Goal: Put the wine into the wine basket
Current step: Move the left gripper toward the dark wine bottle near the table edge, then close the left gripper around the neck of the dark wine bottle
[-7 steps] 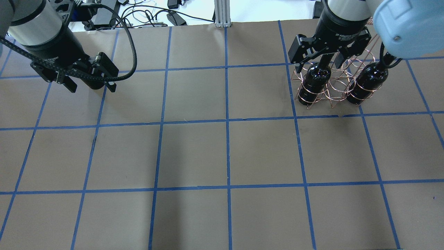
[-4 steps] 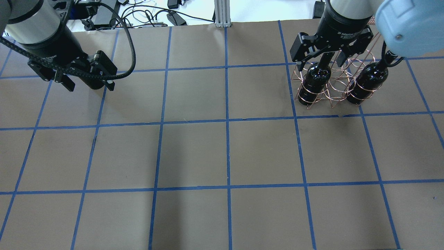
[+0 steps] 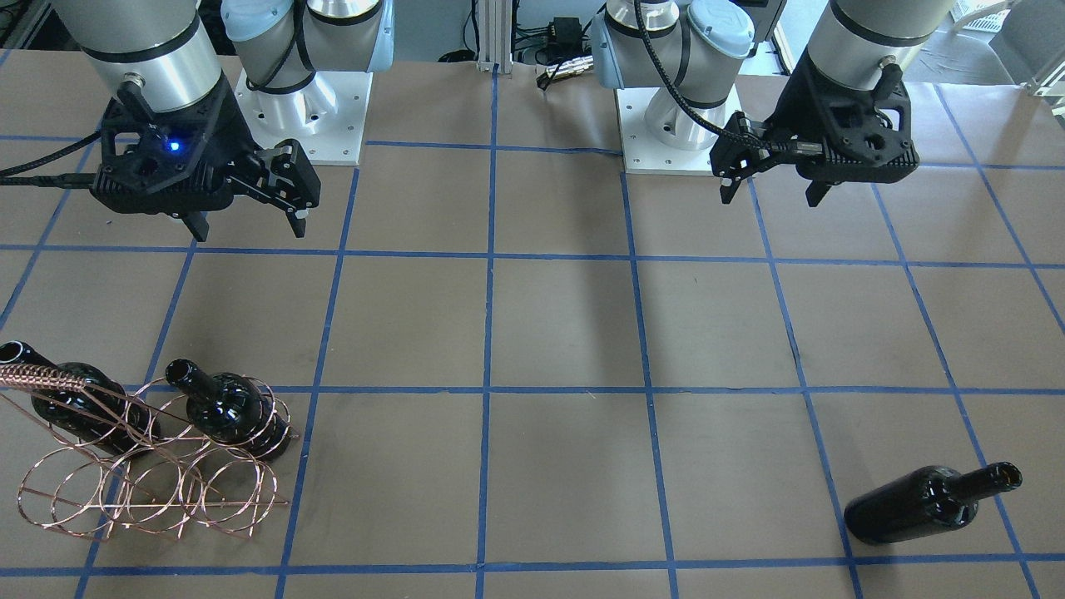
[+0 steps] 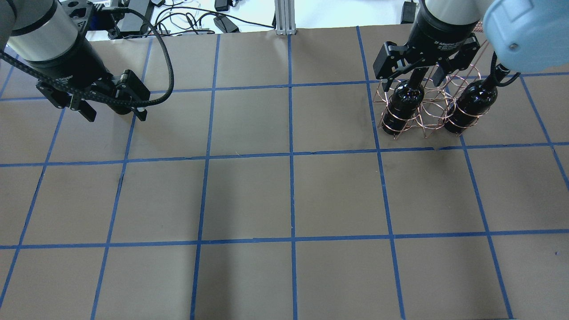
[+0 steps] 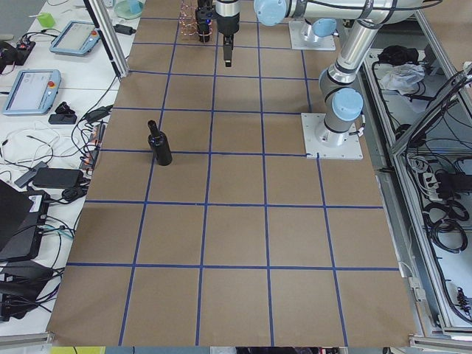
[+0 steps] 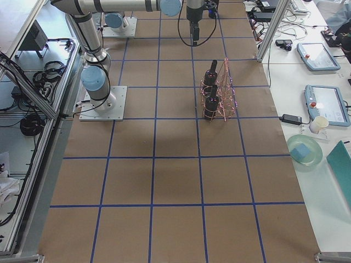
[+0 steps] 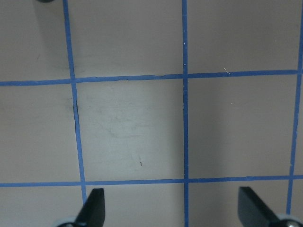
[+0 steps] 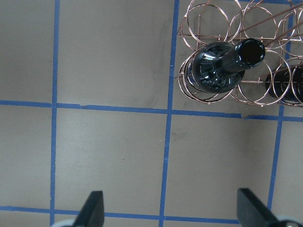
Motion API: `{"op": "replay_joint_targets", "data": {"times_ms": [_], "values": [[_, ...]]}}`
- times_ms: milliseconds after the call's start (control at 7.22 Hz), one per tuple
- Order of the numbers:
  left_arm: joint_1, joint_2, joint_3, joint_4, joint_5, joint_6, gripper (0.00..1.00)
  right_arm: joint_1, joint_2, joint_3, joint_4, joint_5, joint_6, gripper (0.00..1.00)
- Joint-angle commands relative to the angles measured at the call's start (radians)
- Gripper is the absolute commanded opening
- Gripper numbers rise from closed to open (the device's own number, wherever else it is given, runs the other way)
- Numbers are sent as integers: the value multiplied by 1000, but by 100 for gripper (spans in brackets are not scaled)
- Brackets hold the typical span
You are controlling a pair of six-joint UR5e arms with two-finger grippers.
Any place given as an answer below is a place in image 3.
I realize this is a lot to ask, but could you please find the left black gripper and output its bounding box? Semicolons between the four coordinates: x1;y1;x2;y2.
711;52;920;208

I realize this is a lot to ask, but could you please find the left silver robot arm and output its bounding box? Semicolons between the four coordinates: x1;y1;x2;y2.
591;1;950;207

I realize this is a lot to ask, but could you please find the dark wine bottle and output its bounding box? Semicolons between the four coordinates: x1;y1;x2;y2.
843;462;1023;545

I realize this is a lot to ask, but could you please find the dark bottle in rack end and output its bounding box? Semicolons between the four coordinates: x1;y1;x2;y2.
1;340;162;456

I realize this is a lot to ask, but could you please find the aluminium frame post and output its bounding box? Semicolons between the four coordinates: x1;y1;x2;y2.
474;0;517;77

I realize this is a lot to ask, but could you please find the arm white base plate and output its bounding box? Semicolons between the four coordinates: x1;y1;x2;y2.
235;72;374;166
616;88;718;176

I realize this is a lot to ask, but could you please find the copper wire wine rack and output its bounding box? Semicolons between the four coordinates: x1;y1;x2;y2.
17;395;290;543

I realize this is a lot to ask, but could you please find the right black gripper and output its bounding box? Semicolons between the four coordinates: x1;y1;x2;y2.
91;75;322;243

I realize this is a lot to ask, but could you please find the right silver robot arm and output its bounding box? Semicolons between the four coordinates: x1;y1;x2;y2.
54;1;395;241

